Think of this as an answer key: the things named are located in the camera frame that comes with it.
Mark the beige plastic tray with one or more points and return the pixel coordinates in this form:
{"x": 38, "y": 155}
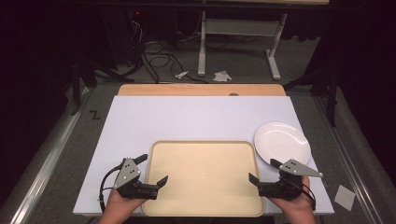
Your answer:
{"x": 205, "y": 179}

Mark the metal floor rail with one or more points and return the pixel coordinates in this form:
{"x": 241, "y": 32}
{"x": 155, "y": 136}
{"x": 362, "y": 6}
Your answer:
{"x": 46, "y": 161}
{"x": 345, "y": 155}

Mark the crumpled white paper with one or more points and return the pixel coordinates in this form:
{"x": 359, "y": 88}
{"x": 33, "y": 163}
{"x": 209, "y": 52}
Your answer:
{"x": 222, "y": 76}

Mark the white table board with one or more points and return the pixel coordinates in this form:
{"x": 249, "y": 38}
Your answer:
{"x": 186, "y": 118}

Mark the person's right hand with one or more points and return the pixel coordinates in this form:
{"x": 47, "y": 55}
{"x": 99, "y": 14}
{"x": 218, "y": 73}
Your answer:
{"x": 295, "y": 207}

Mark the white metal desk frame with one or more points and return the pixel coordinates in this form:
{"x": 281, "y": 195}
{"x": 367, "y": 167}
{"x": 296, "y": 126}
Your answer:
{"x": 239, "y": 27}

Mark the white round plate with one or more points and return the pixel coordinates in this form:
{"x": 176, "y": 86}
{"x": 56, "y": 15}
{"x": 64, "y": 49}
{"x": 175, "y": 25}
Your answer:
{"x": 281, "y": 143}

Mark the black metal stand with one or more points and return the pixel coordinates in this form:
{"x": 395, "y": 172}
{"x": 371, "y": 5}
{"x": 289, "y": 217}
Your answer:
{"x": 331, "y": 93}
{"x": 77, "y": 87}

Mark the person's left hand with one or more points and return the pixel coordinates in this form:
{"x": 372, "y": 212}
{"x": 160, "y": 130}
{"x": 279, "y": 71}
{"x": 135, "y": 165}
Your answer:
{"x": 120, "y": 205}

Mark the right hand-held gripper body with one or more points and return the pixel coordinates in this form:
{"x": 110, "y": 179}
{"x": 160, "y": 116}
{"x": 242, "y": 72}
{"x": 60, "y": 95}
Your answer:
{"x": 285, "y": 188}

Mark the small white paper scrap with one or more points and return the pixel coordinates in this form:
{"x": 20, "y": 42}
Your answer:
{"x": 181, "y": 74}

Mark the wooden table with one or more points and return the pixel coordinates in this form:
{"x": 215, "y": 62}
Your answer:
{"x": 199, "y": 90}

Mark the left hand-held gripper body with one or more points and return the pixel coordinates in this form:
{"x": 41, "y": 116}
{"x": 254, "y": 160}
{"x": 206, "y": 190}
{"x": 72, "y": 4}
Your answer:
{"x": 128, "y": 177}

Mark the dark box with red light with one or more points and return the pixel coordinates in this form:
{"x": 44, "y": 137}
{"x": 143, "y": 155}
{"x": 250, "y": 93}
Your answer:
{"x": 124, "y": 34}

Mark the white square paper sheet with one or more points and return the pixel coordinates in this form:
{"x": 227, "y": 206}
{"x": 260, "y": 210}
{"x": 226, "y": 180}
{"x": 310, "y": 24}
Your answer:
{"x": 344, "y": 198}

